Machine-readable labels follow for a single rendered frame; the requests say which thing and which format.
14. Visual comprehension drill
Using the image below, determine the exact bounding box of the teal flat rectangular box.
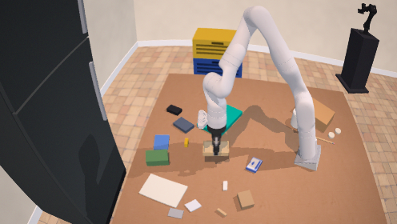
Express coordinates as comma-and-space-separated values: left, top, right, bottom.
203, 105, 243, 135

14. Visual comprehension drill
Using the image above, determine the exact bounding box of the blue flat square pad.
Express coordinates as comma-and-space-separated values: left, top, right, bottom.
154, 135, 170, 150

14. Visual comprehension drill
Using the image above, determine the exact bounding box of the green rectangular box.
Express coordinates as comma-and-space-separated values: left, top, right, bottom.
146, 149, 169, 166

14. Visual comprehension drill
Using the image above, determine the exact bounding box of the white mug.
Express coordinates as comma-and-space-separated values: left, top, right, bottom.
291, 109, 298, 129

